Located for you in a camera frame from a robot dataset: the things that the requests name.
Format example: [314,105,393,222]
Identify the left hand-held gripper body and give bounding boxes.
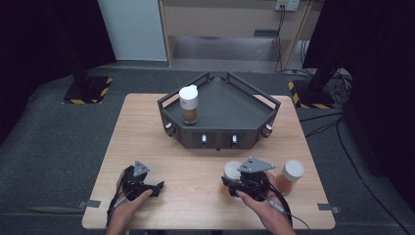
[121,160,155,201]

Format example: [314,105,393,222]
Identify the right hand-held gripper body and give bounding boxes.
[237,156,276,202]

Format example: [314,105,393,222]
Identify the orange spice jar white lid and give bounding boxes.
[219,160,245,197]

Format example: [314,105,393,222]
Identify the red spice jar white lid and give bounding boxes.
[275,159,305,196]

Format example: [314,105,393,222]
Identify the black corner rack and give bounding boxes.
[157,71,282,151]

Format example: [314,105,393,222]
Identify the jar with light brown contents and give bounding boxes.
[178,84,200,125]

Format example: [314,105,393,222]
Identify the person's right hand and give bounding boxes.
[235,172,290,228]

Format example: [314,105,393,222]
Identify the person's left hand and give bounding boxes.
[109,166,154,227]

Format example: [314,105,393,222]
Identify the black stand with striped base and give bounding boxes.
[63,55,115,106]
[287,62,338,111]

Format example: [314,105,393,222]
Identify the white panel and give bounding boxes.
[96,0,168,62]

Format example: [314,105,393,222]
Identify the black curtain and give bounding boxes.
[0,0,117,151]
[301,0,415,213]

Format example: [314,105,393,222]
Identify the left hand-held gripper cable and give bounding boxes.
[106,168,130,230]

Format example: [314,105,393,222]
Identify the hand-held gripper cable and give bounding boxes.
[106,168,130,230]
[266,186,315,235]

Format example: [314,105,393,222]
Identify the right hand-held gripper cable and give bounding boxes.
[266,186,315,235]

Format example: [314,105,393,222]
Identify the grey table bracket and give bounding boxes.
[77,199,102,210]
[317,203,342,214]

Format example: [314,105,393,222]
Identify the black floor cable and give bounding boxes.
[299,112,415,235]

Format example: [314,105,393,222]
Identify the tangled cable bundle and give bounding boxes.
[326,68,354,106]

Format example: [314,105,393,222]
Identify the black socket cables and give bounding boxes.
[273,5,304,75]

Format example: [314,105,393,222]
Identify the white wall socket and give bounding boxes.
[274,0,300,13]

